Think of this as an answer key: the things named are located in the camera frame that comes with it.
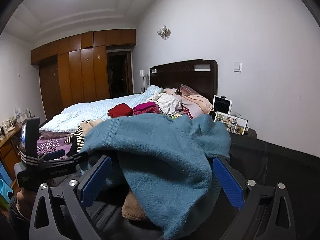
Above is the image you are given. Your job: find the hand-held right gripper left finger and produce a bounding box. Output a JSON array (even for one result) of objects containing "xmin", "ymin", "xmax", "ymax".
[{"xmin": 29, "ymin": 155, "xmax": 113, "ymax": 240}]

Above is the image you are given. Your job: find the black white striped garment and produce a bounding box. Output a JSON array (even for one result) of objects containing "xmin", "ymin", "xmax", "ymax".
[{"xmin": 64, "ymin": 120, "xmax": 92, "ymax": 153}]

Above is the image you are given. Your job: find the white dotted garment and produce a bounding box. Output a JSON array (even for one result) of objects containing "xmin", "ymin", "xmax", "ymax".
[{"xmin": 152, "ymin": 91, "xmax": 182, "ymax": 115}]

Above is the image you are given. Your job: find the turquoise plastic stool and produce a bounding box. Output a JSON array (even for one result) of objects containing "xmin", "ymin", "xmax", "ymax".
[{"xmin": 0, "ymin": 179, "xmax": 14, "ymax": 209}]

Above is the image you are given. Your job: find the pink quilt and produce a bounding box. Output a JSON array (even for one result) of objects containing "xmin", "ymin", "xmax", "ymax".
[{"xmin": 164, "ymin": 84, "xmax": 214, "ymax": 119}]

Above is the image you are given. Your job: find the black cloth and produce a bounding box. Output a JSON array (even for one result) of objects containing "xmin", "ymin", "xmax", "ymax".
[{"xmin": 82, "ymin": 130, "xmax": 269, "ymax": 240}]

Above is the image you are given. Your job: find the brown fleece garment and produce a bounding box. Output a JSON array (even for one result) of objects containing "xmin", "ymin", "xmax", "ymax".
[{"xmin": 122, "ymin": 189, "xmax": 150, "ymax": 222}]

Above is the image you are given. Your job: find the dark nightstand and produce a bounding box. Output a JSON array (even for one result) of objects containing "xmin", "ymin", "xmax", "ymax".
[{"xmin": 244, "ymin": 127, "xmax": 258, "ymax": 139}]

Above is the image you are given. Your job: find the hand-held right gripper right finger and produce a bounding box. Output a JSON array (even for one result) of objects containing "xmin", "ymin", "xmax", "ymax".
[{"xmin": 212, "ymin": 156, "xmax": 294, "ymax": 240}]

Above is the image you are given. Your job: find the magenta garment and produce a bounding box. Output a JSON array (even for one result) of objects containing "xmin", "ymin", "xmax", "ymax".
[{"xmin": 132, "ymin": 102, "xmax": 159, "ymax": 116}]

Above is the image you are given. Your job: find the white tablet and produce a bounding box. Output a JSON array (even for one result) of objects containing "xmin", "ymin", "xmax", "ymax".
[{"xmin": 212, "ymin": 95, "xmax": 233, "ymax": 115}]

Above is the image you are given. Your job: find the brown wooden wardrobe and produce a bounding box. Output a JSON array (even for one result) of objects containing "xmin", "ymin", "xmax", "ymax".
[{"xmin": 30, "ymin": 29, "xmax": 137, "ymax": 120}]

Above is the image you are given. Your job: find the wooden door frame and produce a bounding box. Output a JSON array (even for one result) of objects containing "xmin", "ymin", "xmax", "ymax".
[{"xmin": 106, "ymin": 51, "xmax": 133, "ymax": 98}]

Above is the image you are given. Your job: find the white container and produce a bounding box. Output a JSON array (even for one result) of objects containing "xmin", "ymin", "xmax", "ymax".
[{"xmin": 15, "ymin": 108, "xmax": 32, "ymax": 122}]

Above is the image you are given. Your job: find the photo collage frame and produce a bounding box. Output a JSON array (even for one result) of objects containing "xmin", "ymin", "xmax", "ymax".
[{"xmin": 214, "ymin": 111, "xmax": 248, "ymax": 135}]

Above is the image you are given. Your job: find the blue knit sweater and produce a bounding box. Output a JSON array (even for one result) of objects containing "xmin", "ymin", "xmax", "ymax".
[{"xmin": 79, "ymin": 114, "xmax": 232, "ymax": 240}]

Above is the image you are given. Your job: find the floor lamp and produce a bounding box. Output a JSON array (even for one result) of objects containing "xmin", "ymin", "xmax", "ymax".
[{"xmin": 139, "ymin": 66, "xmax": 147, "ymax": 93}]

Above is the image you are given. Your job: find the wall lamp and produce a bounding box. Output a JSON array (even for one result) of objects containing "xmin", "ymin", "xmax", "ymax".
[{"xmin": 157, "ymin": 25, "xmax": 172, "ymax": 40}]

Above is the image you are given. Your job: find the beige garment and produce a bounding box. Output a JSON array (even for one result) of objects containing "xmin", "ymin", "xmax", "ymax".
[{"xmin": 86, "ymin": 119, "xmax": 105, "ymax": 134}]

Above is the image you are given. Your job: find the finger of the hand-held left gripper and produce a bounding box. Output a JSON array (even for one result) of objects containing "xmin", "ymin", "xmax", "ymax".
[
  {"xmin": 39, "ymin": 149, "xmax": 66, "ymax": 161},
  {"xmin": 59, "ymin": 152, "xmax": 90, "ymax": 167}
]

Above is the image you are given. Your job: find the dark wooden headboard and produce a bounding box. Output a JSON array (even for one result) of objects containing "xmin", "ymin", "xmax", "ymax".
[{"xmin": 149, "ymin": 59, "xmax": 218, "ymax": 105}]

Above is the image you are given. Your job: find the red folded garment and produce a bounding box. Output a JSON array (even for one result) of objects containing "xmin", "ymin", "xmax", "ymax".
[{"xmin": 107, "ymin": 103, "xmax": 133, "ymax": 118}]

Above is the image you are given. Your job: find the person's left hand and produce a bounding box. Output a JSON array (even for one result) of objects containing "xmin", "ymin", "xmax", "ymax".
[{"xmin": 15, "ymin": 187, "xmax": 38, "ymax": 218}]

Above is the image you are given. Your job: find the purple floral bedsheet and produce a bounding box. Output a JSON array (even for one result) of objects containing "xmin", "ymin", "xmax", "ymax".
[{"xmin": 36, "ymin": 134, "xmax": 75, "ymax": 158}]

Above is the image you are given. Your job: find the light blue blanket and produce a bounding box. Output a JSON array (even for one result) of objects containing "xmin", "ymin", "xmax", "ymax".
[{"xmin": 40, "ymin": 85, "xmax": 165, "ymax": 133}]

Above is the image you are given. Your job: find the blue plastic bin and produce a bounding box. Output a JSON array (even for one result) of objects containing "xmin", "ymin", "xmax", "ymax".
[{"xmin": 0, "ymin": 160, "xmax": 13, "ymax": 188}]

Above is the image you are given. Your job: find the wooden dresser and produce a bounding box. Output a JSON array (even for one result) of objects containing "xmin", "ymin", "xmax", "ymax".
[{"xmin": 0, "ymin": 122, "xmax": 24, "ymax": 188}]

